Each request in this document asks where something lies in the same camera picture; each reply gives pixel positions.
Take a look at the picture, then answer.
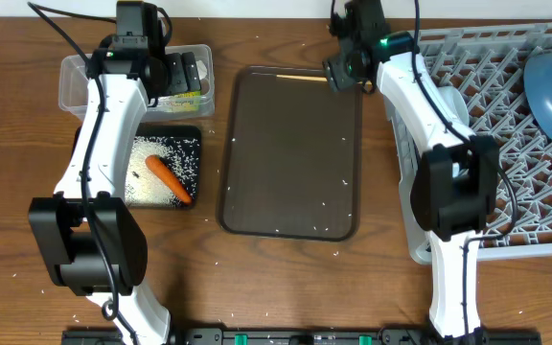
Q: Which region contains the grey dishwasher rack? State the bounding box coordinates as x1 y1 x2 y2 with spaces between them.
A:
383 20 552 266

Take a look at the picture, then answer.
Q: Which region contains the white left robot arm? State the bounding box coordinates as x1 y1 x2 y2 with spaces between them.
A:
29 48 201 344

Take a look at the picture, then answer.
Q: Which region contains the brown serving tray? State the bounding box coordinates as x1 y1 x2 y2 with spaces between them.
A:
217 66 362 242

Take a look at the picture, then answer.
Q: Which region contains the white napkin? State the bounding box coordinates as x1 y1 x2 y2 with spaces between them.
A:
196 60 208 81

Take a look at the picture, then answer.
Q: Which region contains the white rice pile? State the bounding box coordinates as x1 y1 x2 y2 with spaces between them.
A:
125 136 200 208

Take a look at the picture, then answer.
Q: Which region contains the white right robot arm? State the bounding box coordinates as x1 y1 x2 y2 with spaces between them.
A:
323 30 507 344

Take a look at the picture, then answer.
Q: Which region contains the orange carrot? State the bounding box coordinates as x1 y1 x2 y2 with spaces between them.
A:
145 155 193 204

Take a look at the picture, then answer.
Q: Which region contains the green snack wrapper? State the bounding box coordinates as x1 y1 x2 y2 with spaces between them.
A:
161 91 201 113

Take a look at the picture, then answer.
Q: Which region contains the black rectangular tray bin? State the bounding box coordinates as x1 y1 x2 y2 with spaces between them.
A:
90 124 201 210

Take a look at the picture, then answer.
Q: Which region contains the light blue small bowl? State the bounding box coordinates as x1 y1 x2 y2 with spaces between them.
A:
440 86 470 127

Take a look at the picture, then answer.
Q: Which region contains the wooden chopstick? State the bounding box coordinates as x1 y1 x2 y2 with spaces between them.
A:
276 75 327 82

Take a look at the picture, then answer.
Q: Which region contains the clear plastic bin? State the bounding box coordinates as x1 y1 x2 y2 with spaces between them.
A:
58 44 215 122

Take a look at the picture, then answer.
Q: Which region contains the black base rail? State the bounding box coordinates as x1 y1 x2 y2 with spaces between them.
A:
60 319 543 345

